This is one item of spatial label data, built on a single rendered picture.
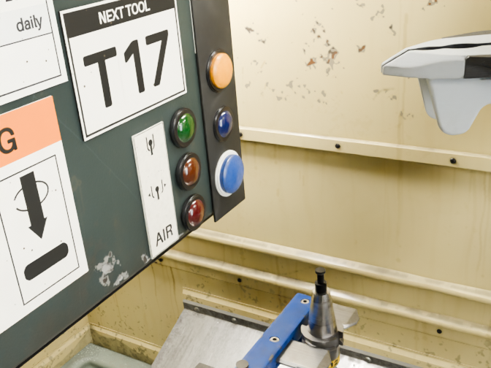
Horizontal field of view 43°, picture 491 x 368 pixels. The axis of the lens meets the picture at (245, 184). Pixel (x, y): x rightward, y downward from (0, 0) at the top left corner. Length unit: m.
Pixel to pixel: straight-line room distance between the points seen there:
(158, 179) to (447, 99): 0.21
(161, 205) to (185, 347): 1.22
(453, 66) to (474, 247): 0.84
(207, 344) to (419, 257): 0.59
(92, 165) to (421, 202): 0.94
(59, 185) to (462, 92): 0.27
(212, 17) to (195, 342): 1.25
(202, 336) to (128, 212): 1.24
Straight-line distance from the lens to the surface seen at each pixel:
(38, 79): 0.33
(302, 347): 0.95
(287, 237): 1.40
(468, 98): 0.46
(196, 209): 0.45
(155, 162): 0.41
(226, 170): 0.47
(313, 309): 0.93
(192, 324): 1.66
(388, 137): 1.21
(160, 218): 0.42
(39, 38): 0.33
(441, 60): 0.45
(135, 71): 0.39
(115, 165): 0.38
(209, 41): 0.45
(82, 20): 0.35
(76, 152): 0.36
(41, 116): 0.34
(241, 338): 1.59
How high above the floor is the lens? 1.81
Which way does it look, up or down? 24 degrees down
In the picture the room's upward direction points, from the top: 5 degrees counter-clockwise
